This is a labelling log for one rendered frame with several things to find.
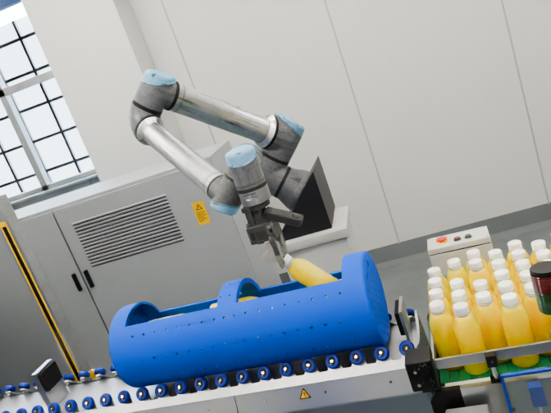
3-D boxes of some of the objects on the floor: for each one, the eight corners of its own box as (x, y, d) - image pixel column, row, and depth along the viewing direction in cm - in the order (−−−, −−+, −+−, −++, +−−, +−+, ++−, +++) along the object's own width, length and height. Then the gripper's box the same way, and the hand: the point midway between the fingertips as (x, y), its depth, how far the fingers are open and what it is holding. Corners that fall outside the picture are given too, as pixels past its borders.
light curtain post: (152, 516, 277) (-5, 197, 235) (162, 515, 275) (6, 193, 233) (147, 527, 271) (-16, 201, 229) (157, 526, 269) (-4, 197, 228)
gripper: (247, 200, 175) (270, 261, 181) (236, 213, 165) (261, 278, 170) (272, 193, 173) (294, 256, 178) (263, 206, 162) (287, 272, 167)
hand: (285, 260), depth 173 cm, fingers closed on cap, 4 cm apart
